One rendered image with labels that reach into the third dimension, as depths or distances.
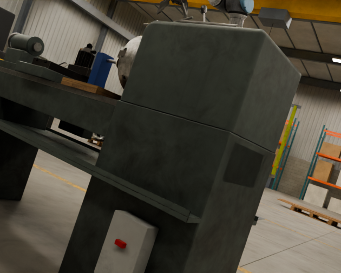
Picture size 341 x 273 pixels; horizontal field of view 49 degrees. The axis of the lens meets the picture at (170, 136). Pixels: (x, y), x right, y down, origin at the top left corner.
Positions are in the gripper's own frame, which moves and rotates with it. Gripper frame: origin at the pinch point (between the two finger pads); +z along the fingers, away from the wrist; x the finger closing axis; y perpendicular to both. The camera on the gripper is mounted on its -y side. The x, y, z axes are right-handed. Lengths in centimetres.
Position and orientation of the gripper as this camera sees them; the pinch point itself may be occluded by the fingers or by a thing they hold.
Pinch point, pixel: (170, 18)
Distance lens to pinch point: 196.0
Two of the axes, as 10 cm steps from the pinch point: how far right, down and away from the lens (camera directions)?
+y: -1.5, -0.6, -9.9
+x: 9.4, 3.0, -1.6
